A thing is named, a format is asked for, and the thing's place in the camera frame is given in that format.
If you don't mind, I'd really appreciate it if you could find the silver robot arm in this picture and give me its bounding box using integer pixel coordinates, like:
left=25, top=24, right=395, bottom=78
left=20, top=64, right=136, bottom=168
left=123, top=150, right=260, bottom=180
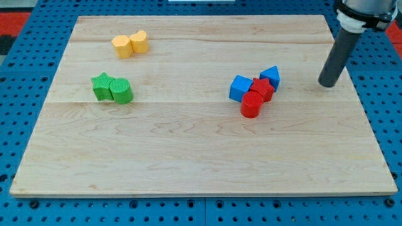
left=334, top=0, right=399, bottom=34

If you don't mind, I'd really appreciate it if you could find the blue triangle block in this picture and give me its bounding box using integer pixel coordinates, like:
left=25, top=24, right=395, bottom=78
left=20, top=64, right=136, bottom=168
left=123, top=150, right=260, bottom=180
left=259, top=66, right=281, bottom=92

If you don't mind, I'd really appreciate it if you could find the wooden board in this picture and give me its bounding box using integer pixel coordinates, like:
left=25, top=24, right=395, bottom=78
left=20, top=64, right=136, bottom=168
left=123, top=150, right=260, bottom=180
left=9, top=15, right=398, bottom=198

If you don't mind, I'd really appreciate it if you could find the blue cube block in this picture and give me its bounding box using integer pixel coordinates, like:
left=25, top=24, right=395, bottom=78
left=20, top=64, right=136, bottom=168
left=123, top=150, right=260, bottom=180
left=229, top=75, right=253, bottom=102

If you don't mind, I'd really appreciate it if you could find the red cylinder block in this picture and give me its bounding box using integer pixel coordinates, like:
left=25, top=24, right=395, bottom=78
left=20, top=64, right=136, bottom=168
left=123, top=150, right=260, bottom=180
left=241, top=91, right=264, bottom=118

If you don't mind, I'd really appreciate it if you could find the red star block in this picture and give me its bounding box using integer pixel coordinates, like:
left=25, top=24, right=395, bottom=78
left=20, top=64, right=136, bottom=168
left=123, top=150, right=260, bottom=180
left=249, top=78, right=274, bottom=102

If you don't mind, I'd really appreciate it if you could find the green cylinder block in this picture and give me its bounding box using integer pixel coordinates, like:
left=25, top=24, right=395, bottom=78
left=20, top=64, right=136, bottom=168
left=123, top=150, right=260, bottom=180
left=109, top=78, right=133, bottom=104

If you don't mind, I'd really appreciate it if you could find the yellow heart block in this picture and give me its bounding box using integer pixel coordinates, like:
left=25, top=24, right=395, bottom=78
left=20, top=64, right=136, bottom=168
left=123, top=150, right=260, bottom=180
left=129, top=30, right=149, bottom=53

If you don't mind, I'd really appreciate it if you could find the yellow hexagon block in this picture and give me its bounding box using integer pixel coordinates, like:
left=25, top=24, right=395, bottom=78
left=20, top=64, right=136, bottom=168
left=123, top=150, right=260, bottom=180
left=111, top=35, right=133, bottom=58

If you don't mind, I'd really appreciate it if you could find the green star block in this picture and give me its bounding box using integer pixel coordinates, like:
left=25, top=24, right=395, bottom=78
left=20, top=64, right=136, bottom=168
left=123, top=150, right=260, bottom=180
left=91, top=72, right=115, bottom=101

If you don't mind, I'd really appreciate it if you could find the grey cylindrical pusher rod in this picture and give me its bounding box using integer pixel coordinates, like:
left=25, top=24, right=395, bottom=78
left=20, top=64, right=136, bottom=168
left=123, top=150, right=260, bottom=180
left=318, top=28, right=361, bottom=88

